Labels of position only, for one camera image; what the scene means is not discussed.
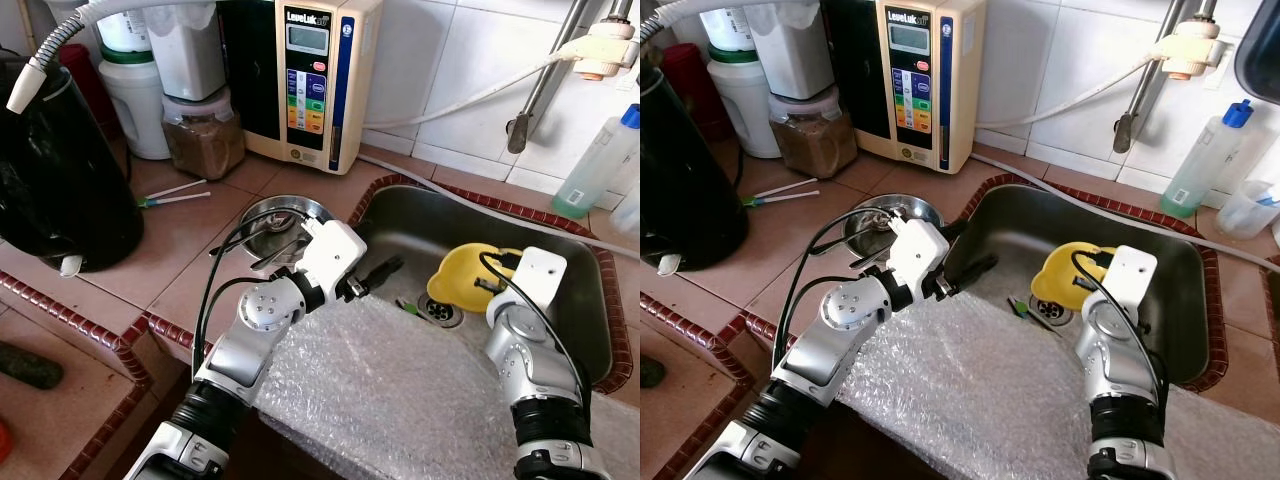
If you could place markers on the steel sink basin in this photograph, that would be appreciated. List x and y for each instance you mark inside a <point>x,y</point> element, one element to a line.
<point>1180,300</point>
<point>470,225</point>

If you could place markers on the steel faucet pipe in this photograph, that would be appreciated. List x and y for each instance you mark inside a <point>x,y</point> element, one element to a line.
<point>540,90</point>
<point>1145,90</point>

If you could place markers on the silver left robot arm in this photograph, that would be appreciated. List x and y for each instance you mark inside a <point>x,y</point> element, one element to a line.
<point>250,330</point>
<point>840,330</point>

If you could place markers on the clear bubble wrap sheet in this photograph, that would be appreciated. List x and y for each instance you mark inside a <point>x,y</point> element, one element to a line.
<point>400,400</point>
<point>990,400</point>

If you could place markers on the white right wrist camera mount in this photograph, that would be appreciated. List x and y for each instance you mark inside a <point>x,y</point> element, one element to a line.
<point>540,280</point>
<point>1130,280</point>

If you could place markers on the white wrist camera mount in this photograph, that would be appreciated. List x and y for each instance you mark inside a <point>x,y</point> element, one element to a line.
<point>1130,280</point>
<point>920,255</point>
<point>540,280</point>
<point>335,255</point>

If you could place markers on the cream faucet diverter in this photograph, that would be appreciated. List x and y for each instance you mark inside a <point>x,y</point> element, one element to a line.
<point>1188,48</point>
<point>605,45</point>

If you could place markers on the brown powder jar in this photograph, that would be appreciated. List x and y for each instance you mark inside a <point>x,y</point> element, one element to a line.
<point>815,145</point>
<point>205,145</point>

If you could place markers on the red canister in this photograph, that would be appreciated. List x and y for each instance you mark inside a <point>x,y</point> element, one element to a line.
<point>690,85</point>
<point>85,80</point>

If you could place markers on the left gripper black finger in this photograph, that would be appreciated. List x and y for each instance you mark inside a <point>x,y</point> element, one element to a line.
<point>385,273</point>
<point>975,273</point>

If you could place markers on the small green item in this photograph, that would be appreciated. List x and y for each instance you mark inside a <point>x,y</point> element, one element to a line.
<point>410,308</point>
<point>1020,308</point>

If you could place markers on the clear plastic cup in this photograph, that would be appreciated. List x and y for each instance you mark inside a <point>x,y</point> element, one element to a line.
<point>1248,212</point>
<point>628,215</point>

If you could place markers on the white plastic container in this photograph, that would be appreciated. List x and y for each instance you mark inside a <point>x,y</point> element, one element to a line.
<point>790,55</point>
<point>185,55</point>

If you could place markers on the white labelled bottle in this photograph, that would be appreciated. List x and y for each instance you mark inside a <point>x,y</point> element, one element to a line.
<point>730,28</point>
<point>122,30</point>

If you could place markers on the steel sink drain strainer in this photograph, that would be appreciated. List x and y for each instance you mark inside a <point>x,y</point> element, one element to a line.
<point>442,312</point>
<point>1050,316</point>

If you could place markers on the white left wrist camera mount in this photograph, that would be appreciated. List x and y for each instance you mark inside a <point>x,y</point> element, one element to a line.
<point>335,255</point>
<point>920,255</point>

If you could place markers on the steel bowl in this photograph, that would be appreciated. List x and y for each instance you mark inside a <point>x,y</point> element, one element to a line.
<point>880,212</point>
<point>275,215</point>

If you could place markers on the black kettle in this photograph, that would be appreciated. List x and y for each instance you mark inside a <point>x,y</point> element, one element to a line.
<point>60,180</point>
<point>690,180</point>

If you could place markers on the blue capped dish soap bottle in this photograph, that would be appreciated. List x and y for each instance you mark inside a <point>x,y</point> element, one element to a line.
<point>1205,160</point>
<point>595,165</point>

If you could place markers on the yellow plastic cup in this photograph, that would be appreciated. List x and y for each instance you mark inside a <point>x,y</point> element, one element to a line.
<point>1060,275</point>
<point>455,275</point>

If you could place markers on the black pan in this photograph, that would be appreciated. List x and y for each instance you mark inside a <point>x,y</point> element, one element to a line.
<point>1262,35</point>

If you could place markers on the white straw green tip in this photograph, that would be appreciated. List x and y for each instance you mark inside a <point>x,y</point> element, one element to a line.
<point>175,190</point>
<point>785,188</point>
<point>175,199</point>
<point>785,197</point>

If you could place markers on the beige water ionizer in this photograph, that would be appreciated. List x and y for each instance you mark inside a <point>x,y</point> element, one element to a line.
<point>310,90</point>
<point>910,90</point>

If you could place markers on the dark green oblong object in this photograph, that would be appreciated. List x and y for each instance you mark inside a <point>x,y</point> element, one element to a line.
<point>30,366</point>
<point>650,372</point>

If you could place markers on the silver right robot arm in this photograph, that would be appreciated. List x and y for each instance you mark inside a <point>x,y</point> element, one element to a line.
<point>1110,360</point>
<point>530,350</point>

